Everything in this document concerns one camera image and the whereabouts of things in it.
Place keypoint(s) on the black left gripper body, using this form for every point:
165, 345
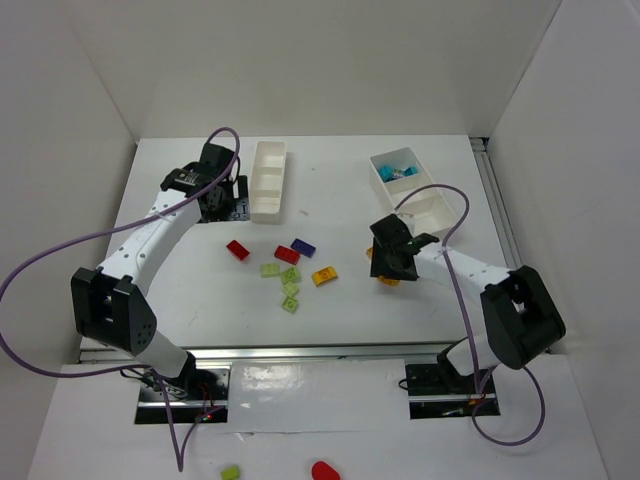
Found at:
237, 198

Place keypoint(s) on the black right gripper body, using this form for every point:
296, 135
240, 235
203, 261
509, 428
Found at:
382, 259

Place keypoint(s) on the yellow rounded lego piece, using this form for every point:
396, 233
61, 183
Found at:
388, 281

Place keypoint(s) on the red lego brick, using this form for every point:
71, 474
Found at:
287, 255
236, 249

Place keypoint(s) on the yellow curved lego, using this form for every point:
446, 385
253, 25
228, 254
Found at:
324, 276

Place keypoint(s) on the light green curved lego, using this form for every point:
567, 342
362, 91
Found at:
270, 270

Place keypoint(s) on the dark blue lego brick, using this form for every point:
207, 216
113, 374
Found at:
303, 248

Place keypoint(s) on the green lego with studs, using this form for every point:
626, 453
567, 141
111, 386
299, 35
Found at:
291, 274

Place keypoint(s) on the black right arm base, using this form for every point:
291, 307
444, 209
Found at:
434, 394

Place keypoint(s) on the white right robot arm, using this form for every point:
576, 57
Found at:
520, 318

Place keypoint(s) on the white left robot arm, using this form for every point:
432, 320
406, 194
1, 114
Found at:
109, 302

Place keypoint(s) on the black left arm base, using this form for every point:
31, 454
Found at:
185, 407

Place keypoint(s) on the white left divided container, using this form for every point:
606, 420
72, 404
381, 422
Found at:
267, 181

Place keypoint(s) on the teal lego pieces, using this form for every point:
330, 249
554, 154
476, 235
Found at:
388, 173

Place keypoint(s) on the small green lego square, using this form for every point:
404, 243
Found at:
290, 289

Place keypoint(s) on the green lego front square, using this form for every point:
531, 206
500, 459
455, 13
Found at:
290, 304

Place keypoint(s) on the red rounded piece foreground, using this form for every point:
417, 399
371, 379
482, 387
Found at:
321, 470

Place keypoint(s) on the green lego on foreground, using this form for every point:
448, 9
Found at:
230, 473

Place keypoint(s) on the aluminium rail right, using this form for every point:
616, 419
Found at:
479, 146

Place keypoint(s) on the aluminium rail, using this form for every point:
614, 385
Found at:
318, 352
479, 146

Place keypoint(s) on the aluminium rail front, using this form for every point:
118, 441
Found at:
318, 352

